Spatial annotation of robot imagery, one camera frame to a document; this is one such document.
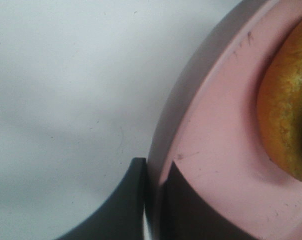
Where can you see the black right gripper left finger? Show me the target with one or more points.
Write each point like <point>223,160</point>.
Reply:
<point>121,215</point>

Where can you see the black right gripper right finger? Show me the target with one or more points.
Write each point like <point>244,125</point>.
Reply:
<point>186,216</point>

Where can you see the pink round plate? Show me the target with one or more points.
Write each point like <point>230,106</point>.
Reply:
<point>208,127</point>

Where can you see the burger with golden bun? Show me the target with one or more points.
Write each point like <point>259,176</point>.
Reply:
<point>279,106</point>

